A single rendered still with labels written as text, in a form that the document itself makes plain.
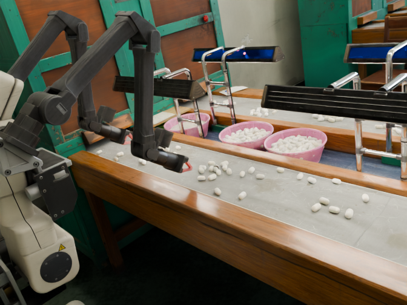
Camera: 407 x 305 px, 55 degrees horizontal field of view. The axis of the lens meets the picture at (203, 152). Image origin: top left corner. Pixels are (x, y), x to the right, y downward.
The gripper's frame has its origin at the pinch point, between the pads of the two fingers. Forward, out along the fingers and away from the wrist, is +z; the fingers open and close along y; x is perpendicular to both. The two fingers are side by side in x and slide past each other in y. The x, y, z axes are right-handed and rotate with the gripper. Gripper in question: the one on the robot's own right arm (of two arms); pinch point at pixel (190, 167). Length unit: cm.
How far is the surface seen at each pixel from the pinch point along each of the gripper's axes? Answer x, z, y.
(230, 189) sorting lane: 2.9, 8.5, -15.6
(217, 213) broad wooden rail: 12.3, -6.0, -26.0
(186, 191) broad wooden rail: 9.0, -2.5, -5.0
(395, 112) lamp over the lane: -28, -5, -72
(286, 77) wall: -147, 255, 167
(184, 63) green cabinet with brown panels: -66, 46, 87
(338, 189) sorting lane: -8, 22, -50
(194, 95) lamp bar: -28.4, -4.2, 7.1
